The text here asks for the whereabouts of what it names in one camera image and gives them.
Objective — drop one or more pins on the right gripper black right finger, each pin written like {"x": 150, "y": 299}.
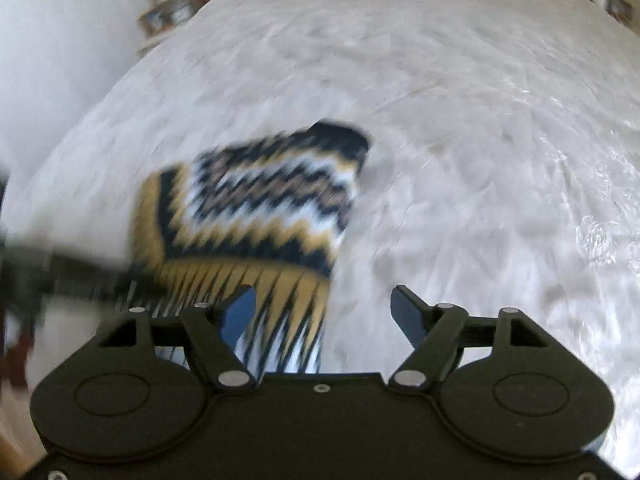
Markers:
{"x": 434, "y": 333}

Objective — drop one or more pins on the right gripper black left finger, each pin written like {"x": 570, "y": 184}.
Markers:
{"x": 213, "y": 331}

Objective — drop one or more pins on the patterned knit sweater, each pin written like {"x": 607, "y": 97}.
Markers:
{"x": 268, "y": 213}

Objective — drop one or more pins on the white floral bedspread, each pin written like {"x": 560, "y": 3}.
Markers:
{"x": 503, "y": 171}

